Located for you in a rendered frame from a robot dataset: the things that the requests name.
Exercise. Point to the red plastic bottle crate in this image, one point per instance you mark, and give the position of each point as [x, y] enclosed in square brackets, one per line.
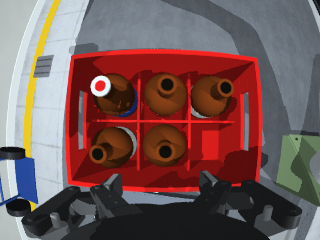
[217, 148]

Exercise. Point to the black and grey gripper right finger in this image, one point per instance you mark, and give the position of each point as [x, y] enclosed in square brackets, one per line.
[272, 214]

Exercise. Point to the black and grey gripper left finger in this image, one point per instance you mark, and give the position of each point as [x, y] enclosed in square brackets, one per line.
[50, 220]

